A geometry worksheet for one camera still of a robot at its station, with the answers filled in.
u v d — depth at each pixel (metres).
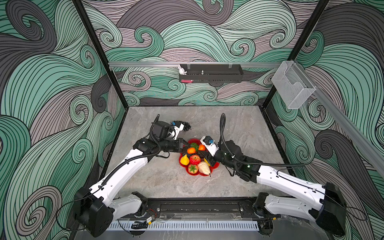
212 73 0.95
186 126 1.04
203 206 0.76
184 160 0.84
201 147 0.69
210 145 0.60
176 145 0.64
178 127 0.68
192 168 0.80
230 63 0.95
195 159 0.85
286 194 0.47
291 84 0.79
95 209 0.37
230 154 0.52
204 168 0.81
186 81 0.90
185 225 0.70
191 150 0.71
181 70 0.85
